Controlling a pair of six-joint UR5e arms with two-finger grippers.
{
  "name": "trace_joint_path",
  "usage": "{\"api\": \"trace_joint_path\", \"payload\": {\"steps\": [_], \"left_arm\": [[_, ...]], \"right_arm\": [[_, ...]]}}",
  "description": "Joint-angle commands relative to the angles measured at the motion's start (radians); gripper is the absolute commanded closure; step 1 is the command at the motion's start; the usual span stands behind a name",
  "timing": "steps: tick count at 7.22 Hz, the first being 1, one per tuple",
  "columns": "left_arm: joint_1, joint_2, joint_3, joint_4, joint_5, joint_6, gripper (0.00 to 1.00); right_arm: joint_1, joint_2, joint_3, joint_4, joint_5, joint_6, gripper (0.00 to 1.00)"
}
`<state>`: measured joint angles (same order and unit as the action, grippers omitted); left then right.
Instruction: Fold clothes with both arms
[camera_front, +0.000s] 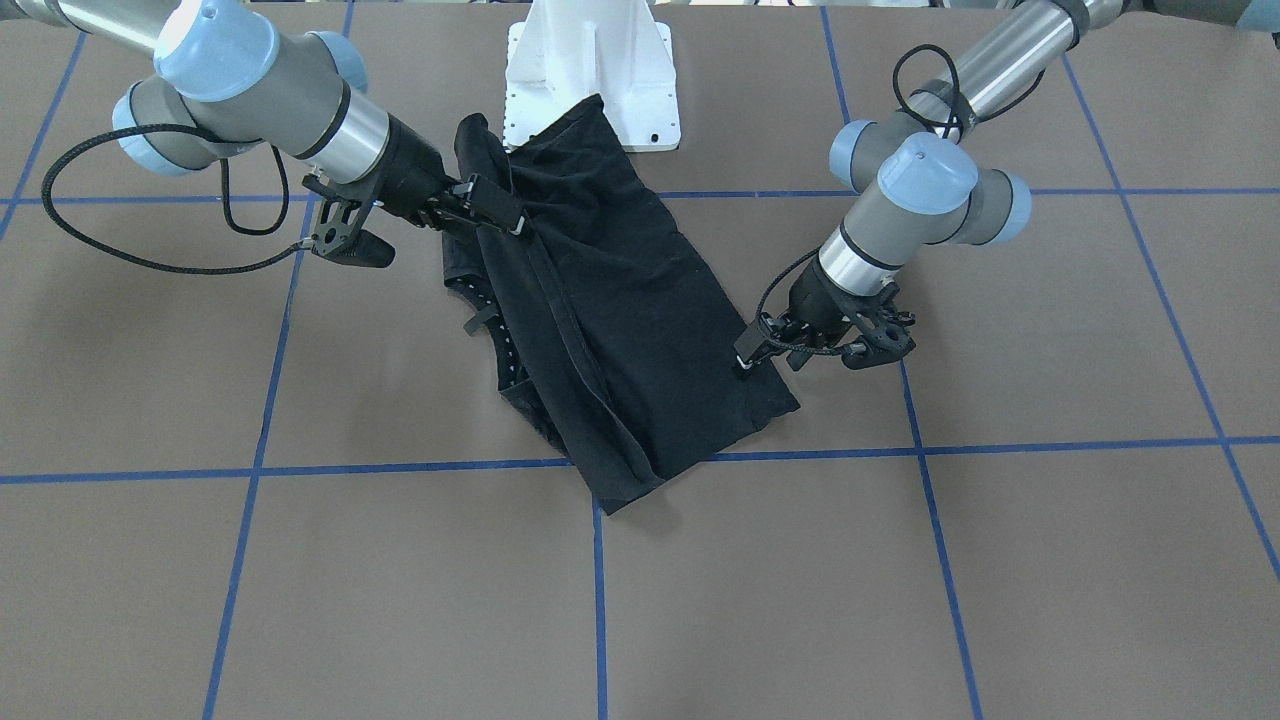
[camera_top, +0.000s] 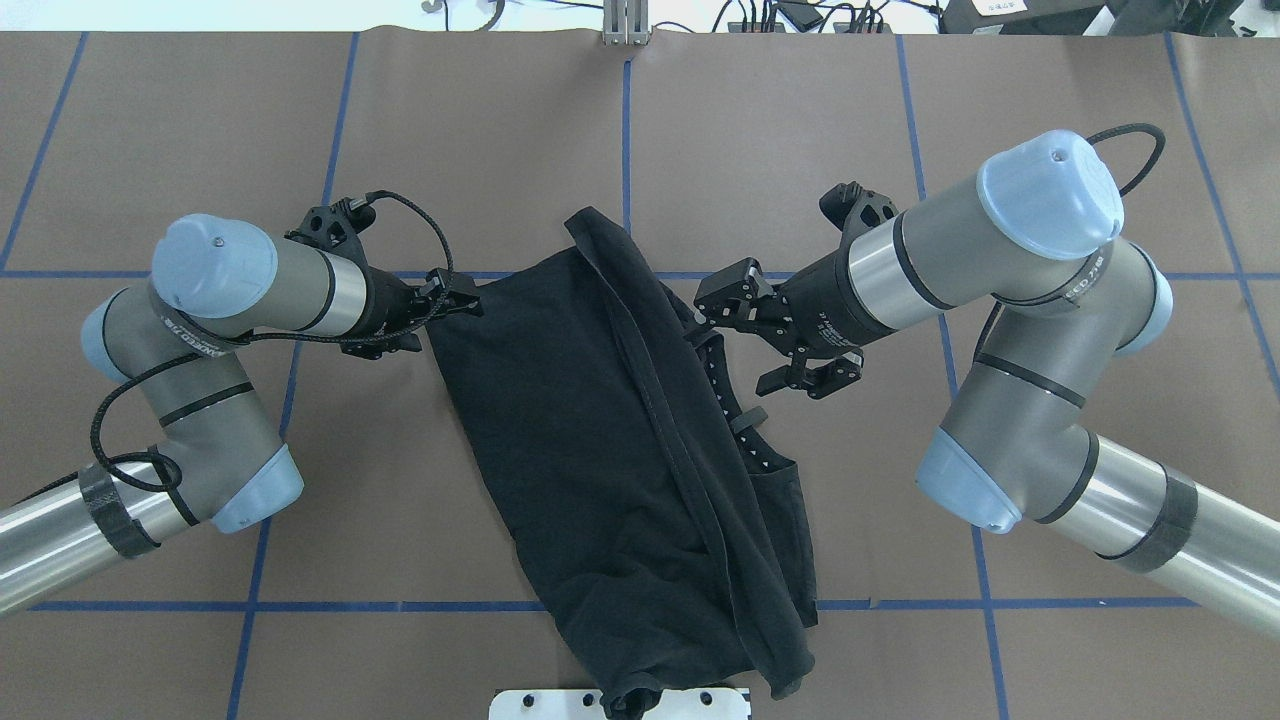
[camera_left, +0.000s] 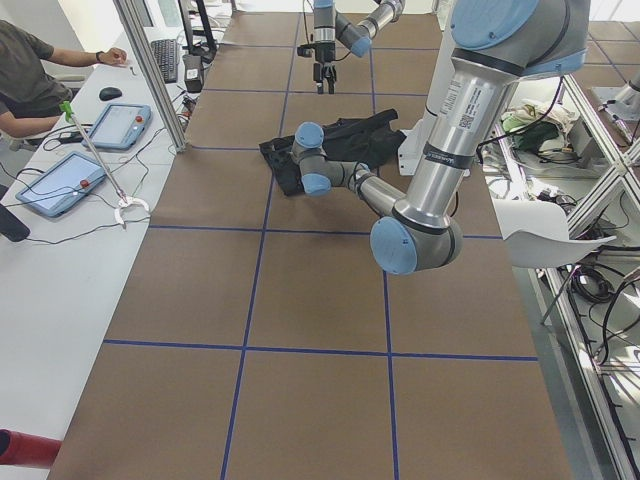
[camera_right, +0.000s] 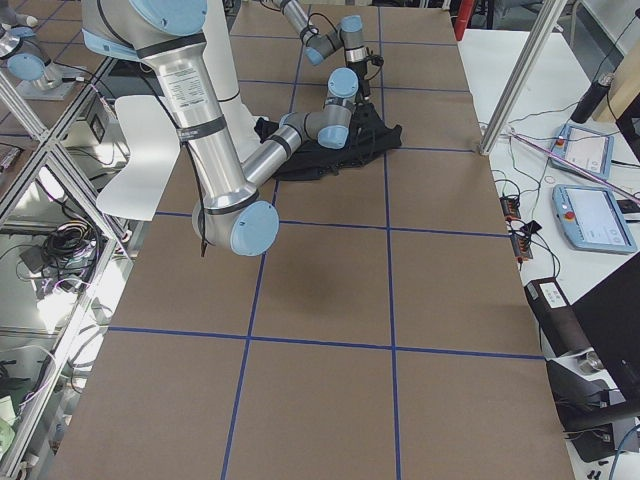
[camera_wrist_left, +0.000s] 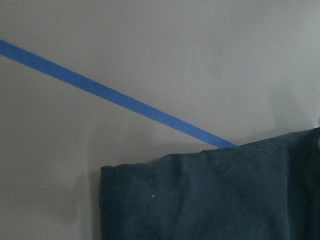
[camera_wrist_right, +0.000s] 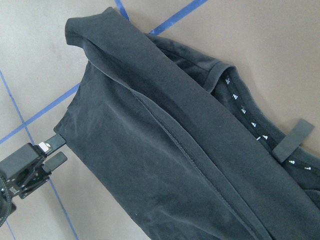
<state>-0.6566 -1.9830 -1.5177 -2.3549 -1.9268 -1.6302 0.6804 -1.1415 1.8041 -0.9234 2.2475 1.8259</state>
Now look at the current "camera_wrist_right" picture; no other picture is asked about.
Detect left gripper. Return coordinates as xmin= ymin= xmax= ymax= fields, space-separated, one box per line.
xmin=0 ymin=134 xmax=68 ymax=220

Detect black graphic t-shirt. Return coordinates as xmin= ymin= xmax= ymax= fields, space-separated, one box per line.
xmin=54 ymin=7 xmax=320 ymax=240

